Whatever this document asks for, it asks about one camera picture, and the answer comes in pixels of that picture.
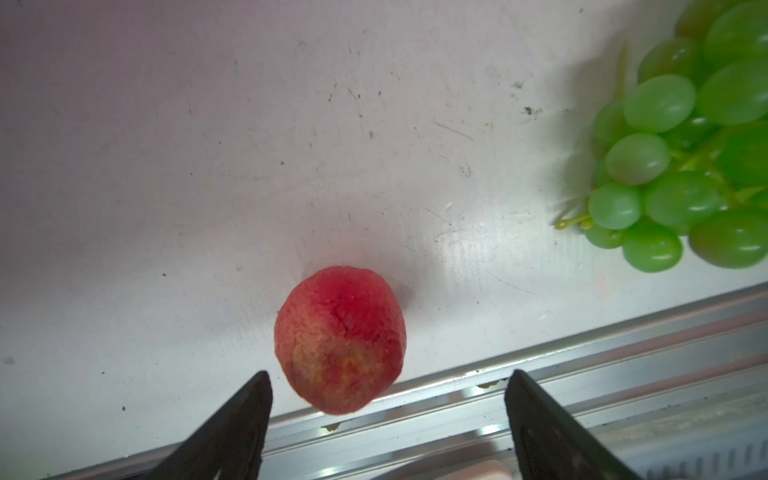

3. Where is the green grape bunch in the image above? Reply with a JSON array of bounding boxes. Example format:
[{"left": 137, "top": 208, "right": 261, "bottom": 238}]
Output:
[{"left": 556, "top": 1, "right": 767, "bottom": 273}]

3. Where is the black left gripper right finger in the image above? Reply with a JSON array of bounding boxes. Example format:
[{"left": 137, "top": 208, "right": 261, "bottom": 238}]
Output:
[{"left": 504, "top": 369, "right": 639, "bottom": 480}]

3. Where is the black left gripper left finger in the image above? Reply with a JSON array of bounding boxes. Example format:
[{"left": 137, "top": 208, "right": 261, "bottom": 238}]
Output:
[{"left": 146, "top": 371, "right": 273, "bottom": 480}]

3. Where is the red peach fruit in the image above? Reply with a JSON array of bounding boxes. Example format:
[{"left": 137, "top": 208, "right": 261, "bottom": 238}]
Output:
[{"left": 274, "top": 266, "right": 407, "bottom": 416}]

